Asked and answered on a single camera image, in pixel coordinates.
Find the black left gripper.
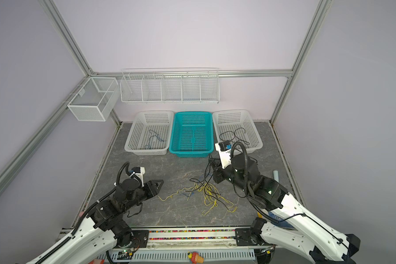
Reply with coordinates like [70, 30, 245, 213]
[123, 179, 165, 213]

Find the yellow cable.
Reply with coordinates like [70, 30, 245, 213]
[157, 182, 238, 217]

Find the black cable pulled free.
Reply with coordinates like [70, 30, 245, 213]
[220, 127, 250, 146]

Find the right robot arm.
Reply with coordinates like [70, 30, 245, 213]
[211, 140, 360, 264]

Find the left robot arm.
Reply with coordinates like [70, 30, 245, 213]
[30, 176, 164, 264]

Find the teal plastic basket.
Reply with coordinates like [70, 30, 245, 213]
[169, 112, 215, 158]

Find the white plastic basket right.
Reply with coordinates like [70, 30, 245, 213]
[212, 110, 263, 153]

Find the white plastic basket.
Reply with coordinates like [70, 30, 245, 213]
[124, 111, 174, 156]
[212, 110, 263, 153]

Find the white plastic basket left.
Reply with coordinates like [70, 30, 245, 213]
[124, 111, 174, 156]

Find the light blue scoop tool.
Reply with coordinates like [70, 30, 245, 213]
[273, 170, 279, 183]

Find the red yellow toy figure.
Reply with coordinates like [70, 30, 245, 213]
[187, 252, 204, 264]

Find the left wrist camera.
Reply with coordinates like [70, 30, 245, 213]
[129, 167, 145, 181]

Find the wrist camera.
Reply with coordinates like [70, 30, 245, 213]
[215, 140, 232, 169]
[129, 167, 145, 181]

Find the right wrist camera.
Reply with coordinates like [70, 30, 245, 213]
[215, 140, 232, 169]

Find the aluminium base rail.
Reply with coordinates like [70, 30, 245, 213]
[66, 226, 276, 264]

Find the white wire wall rack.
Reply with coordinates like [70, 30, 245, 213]
[119, 68, 220, 103]

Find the white mesh wall box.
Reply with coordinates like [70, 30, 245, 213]
[68, 77, 121, 122]

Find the aluminium frame post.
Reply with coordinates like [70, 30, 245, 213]
[270, 0, 333, 124]

